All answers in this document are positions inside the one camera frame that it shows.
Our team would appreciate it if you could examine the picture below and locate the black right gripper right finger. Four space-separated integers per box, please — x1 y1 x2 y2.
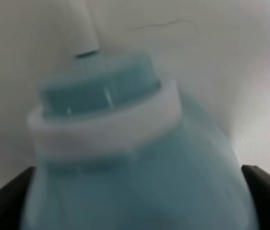
241 165 270 230

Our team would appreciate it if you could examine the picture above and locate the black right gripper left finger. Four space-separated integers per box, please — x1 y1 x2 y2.
0 167 35 230

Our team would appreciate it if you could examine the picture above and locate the teal pencil sharpener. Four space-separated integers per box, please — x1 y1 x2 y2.
19 0 261 230

